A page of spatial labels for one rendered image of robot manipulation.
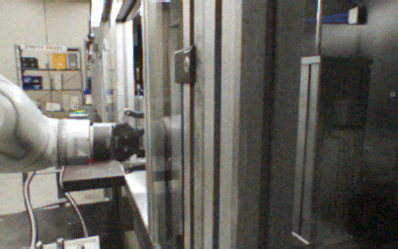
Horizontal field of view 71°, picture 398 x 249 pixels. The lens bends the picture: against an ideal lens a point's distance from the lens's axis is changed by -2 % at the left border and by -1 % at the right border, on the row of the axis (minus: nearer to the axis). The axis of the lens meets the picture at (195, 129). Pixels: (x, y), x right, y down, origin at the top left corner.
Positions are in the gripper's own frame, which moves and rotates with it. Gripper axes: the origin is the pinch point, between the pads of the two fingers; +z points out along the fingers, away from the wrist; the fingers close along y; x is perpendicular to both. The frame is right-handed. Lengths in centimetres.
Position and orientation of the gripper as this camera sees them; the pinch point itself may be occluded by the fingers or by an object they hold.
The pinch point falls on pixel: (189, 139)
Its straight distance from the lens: 63.0
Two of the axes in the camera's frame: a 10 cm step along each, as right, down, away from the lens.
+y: 0.5, -9.9, -1.4
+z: 9.3, -0.1, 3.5
